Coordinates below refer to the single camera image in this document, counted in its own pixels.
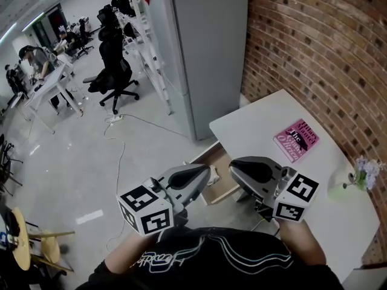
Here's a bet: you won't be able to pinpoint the white item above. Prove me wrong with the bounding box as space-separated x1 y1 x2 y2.
207 165 222 187

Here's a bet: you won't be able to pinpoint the pink book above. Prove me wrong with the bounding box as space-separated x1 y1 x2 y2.
273 118 320 164

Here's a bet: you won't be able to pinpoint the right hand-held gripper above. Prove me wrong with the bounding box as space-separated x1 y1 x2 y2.
229 156 320 223

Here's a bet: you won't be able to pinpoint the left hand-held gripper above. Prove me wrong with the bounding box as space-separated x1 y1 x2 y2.
116 163 212 237

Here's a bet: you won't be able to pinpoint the white floor cable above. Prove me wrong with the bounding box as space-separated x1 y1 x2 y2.
103 113 190 253

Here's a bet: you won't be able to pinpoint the white work table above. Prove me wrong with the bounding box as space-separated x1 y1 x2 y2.
11 62 85 134

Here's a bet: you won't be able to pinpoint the person's right forearm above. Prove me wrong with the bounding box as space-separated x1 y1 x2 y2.
277 218 328 266

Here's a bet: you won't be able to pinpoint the white shelving rack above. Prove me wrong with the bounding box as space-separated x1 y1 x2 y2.
108 0 175 116

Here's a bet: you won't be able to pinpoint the wooden desk drawer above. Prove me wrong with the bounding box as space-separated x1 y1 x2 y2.
187 140 243 207

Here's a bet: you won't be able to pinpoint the person's black printed shirt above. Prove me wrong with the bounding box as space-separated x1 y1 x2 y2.
74 225 346 290

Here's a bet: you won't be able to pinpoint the round wooden stool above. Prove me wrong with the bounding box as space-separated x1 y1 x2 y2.
11 207 76 273

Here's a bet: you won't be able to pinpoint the grey tall cabinet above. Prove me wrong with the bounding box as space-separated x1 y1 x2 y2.
168 0 249 141

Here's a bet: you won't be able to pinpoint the white desk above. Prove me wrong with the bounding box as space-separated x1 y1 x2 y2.
209 88 381 283

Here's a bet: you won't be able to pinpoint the purple flowers in vase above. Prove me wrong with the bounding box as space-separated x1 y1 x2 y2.
342 155 382 193

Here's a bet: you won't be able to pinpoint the black metal chair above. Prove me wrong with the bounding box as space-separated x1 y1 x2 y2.
0 133 24 196

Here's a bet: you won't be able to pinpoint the black office chair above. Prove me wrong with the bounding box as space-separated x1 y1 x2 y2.
96 4 119 31
82 28 141 116

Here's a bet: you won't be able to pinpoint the person's left forearm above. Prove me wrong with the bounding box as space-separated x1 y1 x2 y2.
103 230 163 273

